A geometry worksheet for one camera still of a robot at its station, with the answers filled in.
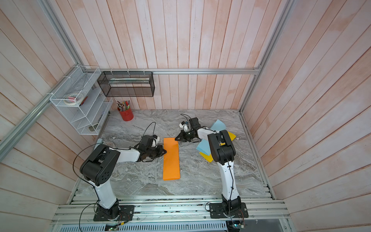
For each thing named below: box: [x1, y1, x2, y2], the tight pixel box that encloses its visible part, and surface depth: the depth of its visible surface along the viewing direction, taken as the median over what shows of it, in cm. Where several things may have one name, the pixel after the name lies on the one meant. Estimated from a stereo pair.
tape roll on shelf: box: [63, 92, 85, 106], surface depth 75 cm
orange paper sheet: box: [162, 137, 181, 181], surface depth 94 cm
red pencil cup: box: [117, 106, 134, 122], surface depth 116 cm
